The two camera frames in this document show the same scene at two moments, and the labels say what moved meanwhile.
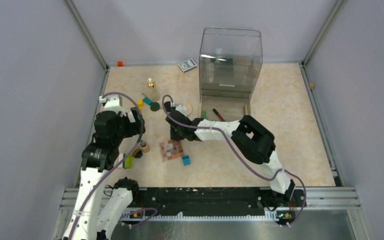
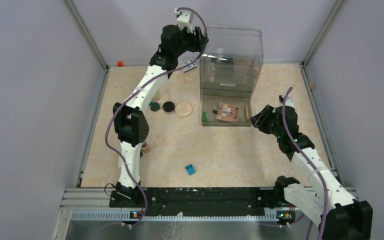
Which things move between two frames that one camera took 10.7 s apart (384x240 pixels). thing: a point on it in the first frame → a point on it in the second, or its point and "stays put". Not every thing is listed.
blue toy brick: [186, 160] → [191, 169]
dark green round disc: [155, 106] stays put
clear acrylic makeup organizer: [230, 60] stays put
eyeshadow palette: [170, 149] → [227, 112]
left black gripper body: [127, 128] → [186, 42]
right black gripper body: [176, 134] → [279, 132]
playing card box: [187, 65] stays put
